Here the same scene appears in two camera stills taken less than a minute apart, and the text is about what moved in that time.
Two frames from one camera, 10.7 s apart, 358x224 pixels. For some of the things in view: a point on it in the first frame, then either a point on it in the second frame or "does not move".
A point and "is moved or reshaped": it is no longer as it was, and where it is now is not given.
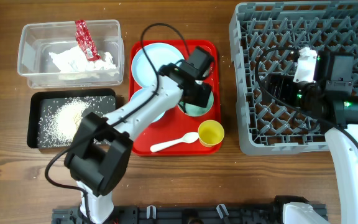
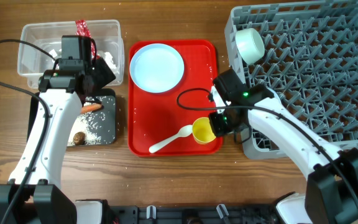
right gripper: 284,82 → 218,128
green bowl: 196,111 → 250,45
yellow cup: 210,132 is moved or reshaped
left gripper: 202,98 → 102,71
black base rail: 177,215 does not move
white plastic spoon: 189,137 is moved or reshaped
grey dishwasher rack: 266,37 does not move
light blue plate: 160,55 does not move
